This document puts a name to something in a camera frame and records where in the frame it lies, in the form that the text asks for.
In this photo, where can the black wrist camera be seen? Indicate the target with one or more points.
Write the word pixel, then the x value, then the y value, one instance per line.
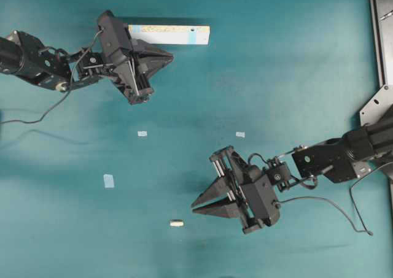
pixel 115 39
pixel 260 195

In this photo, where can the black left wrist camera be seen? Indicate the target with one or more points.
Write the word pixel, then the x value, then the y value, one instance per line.
pixel 115 39

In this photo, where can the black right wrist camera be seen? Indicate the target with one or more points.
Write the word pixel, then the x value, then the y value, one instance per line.
pixel 260 195

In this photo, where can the small wooden rod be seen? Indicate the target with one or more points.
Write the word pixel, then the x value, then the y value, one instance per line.
pixel 176 223

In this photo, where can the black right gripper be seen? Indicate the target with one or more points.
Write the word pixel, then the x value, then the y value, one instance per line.
pixel 229 165

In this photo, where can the blue tape marker left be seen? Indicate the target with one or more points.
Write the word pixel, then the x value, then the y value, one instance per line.
pixel 108 181

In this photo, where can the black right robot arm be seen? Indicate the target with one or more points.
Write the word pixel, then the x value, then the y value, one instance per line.
pixel 338 159

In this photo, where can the blue tape marker centre-right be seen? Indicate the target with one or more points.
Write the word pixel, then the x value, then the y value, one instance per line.
pixel 240 134

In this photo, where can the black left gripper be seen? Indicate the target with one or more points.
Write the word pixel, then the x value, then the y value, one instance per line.
pixel 132 77

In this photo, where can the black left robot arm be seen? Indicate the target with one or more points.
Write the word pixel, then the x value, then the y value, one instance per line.
pixel 27 58

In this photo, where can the white wooden board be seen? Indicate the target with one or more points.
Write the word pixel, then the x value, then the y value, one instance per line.
pixel 171 34

